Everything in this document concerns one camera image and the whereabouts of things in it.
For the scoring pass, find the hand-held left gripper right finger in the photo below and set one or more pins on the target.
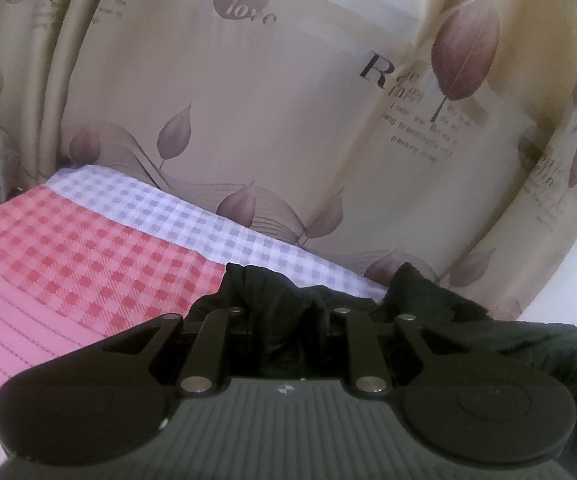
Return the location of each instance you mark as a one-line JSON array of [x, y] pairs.
[[357, 335]]

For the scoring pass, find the pink checked bedsheet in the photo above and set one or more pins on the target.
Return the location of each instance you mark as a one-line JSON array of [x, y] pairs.
[[93, 260]]

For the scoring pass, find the black jacket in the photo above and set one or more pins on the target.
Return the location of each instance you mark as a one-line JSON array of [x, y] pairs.
[[518, 355]]

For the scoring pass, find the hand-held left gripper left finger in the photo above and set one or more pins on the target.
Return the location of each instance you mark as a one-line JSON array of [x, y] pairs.
[[217, 332]]

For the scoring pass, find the beige leaf print curtain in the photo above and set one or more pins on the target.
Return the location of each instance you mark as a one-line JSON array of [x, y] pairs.
[[293, 110]]

